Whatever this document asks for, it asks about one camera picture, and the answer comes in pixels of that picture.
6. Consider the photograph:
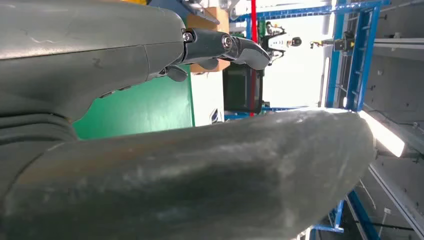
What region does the green table mat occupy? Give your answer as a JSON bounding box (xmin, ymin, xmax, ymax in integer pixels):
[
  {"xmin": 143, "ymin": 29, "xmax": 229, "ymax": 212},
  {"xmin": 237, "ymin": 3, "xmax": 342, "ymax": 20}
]
[{"xmin": 72, "ymin": 64, "xmax": 196, "ymax": 141}]

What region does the cardboard box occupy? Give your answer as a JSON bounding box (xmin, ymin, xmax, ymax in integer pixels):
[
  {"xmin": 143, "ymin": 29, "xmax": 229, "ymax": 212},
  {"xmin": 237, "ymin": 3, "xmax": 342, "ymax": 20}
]
[{"xmin": 186, "ymin": 6, "xmax": 231, "ymax": 74}]

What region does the white table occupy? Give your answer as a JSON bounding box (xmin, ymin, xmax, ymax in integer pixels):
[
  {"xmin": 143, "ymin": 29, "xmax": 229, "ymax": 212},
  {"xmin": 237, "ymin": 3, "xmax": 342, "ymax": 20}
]
[{"xmin": 190, "ymin": 70, "xmax": 226, "ymax": 127}]

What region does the black zip case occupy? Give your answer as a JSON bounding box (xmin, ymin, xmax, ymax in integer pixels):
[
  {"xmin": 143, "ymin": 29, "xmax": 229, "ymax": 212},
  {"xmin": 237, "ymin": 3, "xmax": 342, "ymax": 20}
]
[{"xmin": 222, "ymin": 62, "xmax": 265, "ymax": 114}]

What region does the red pole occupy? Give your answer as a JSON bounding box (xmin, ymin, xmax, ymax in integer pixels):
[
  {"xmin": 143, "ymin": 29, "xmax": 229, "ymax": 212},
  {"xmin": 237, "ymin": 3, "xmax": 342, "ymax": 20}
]
[{"xmin": 250, "ymin": 0, "xmax": 259, "ymax": 117}]

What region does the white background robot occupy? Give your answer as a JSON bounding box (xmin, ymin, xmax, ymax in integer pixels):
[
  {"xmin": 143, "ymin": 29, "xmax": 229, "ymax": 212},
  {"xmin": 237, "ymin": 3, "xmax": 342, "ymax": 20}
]
[{"xmin": 259, "ymin": 20, "xmax": 303, "ymax": 64}]

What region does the black yellow hoist device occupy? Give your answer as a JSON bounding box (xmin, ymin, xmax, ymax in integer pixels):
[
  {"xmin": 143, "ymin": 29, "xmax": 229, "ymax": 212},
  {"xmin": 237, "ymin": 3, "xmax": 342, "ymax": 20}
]
[{"xmin": 309, "ymin": 30, "xmax": 356, "ymax": 53}]

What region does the ceiling light bar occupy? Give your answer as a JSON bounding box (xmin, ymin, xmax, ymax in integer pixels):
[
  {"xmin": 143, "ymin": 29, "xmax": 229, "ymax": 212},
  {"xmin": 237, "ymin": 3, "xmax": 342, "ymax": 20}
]
[{"xmin": 357, "ymin": 110, "xmax": 407, "ymax": 159}]

